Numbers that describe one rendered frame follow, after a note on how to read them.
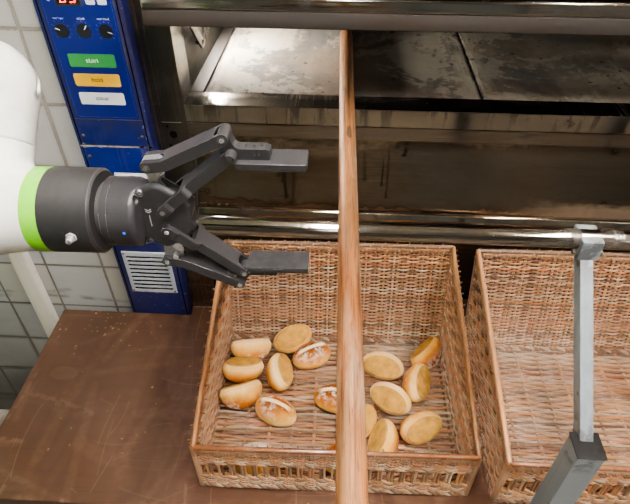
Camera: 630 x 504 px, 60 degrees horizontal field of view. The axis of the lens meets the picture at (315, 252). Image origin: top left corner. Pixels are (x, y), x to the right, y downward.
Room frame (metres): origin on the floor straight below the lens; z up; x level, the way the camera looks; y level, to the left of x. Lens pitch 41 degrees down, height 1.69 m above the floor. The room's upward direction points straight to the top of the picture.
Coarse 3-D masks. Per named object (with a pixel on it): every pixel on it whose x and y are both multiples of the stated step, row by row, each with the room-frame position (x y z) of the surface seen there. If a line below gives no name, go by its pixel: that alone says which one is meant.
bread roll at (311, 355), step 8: (304, 344) 0.85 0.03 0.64; (312, 344) 0.85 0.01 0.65; (320, 344) 0.85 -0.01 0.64; (296, 352) 0.83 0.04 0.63; (304, 352) 0.83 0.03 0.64; (312, 352) 0.83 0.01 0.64; (320, 352) 0.83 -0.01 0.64; (328, 352) 0.84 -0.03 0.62; (296, 360) 0.82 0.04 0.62; (304, 360) 0.81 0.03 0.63; (312, 360) 0.81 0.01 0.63; (320, 360) 0.82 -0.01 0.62; (304, 368) 0.81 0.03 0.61; (312, 368) 0.81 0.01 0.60
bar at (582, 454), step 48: (384, 240) 0.64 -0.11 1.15; (432, 240) 0.63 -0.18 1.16; (480, 240) 0.63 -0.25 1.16; (528, 240) 0.62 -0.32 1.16; (576, 240) 0.62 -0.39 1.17; (624, 240) 0.62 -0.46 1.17; (576, 288) 0.59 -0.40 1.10; (576, 336) 0.54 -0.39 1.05; (576, 384) 0.49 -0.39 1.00; (576, 432) 0.43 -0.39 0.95; (576, 480) 0.39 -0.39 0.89
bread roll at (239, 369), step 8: (232, 360) 0.80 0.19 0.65; (240, 360) 0.80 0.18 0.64; (248, 360) 0.80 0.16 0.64; (256, 360) 0.81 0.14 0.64; (224, 368) 0.78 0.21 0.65; (232, 368) 0.77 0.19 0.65; (240, 368) 0.77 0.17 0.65; (248, 368) 0.78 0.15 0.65; (256, 368) 0.78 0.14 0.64; (232, 376) 0.76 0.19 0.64; (240, 376) 0.76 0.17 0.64; (248, 376) 0.77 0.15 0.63; (256, 376) 0.78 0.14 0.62
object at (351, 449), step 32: (352, 64) 1.18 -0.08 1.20; (352, 96) 1.01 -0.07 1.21; (352, 128) 0.89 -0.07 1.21; (352, 160) 0.78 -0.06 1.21; (352, 192) 0.69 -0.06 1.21; (352, 224) 0.61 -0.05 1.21; (352, 256) 0.54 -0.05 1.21; (352, 288) 0.48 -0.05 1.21; (352, 320) 0.43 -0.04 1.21; (352, 352) 0.38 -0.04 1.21; (352, 384) 0.34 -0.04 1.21; (352, 416) 0.30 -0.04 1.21; (352, 448) 0.27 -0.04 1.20; (352, 480) 0.24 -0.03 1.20
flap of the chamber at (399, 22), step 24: (552, 0) 1.01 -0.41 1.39; (576, 0) 1.01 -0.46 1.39; (600, 0) 1.01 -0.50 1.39; (624, 0) 1.01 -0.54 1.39; (144, 24) 0.88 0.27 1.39; (168, 24) 0.88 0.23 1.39; (192, 24) 0.88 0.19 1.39; (216, 24) 0.88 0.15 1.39; (240, 24) 0.87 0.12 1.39; (264, 24) 0.87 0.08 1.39; (288, 24) 0.87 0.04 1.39; (312, 24) 0.87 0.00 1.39; (336, 24) 0.87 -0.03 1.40; (360, 24) 0.86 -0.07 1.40; (384, 24) 0.86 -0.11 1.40; (408, 24) 0.86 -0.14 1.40; (432, 24) 0.86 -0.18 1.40; (456, 24) 0.86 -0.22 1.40; (480, 24) 0.85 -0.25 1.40; (504, 24) 0.85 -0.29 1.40; (528, 24) 0.85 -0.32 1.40; (552, 24) 0.85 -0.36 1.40; (576, 24) 0.85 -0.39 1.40; (600, 24) 0.84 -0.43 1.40; (624, 24) 0.84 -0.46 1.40
